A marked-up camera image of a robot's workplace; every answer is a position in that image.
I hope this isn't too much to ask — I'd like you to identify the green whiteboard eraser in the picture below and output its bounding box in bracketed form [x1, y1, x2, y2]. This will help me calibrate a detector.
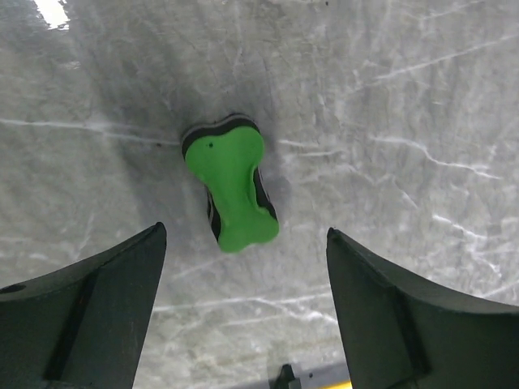
[181, 113, 280, 253]

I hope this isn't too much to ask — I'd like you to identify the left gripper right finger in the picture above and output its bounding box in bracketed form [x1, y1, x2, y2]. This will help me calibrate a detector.
[326, 229, 518, 388]

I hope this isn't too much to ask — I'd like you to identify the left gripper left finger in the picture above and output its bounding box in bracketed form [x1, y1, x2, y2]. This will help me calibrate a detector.
[1, 223, 166, 388]

